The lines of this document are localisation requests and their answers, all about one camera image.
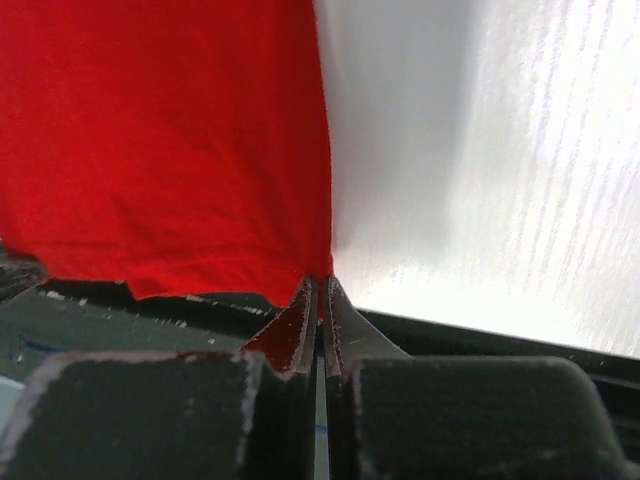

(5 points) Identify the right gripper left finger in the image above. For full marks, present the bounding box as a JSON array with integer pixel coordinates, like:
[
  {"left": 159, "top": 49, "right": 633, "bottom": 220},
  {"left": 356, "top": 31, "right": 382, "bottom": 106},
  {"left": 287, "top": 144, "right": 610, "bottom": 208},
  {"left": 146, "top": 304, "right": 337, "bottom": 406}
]
[{"left": 1, "top": 277, "right": 318, "bottom": 479}]

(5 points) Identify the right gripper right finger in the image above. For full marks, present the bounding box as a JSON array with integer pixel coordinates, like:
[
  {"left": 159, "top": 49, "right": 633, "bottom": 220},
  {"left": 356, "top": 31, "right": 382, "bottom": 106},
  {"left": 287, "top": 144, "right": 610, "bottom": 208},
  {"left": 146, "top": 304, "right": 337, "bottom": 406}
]
[{"left": 321, "top": 277, "right": 632, "bottom": 479}]

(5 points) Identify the red t-shirt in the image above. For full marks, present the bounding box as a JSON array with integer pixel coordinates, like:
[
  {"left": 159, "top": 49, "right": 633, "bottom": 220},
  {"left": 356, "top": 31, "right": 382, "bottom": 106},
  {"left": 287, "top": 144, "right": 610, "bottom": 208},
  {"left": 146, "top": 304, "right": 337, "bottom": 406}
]
[{"left": 1, "top": 1, "right": 333, "bottom": 305}]

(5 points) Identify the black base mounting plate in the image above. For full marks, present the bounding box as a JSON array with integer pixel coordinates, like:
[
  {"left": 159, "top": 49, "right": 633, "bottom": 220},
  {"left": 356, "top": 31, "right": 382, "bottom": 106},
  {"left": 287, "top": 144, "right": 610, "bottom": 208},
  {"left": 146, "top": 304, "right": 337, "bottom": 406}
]
[{"left": 1, "top": 281, "right": 639, "bottom": 457}]

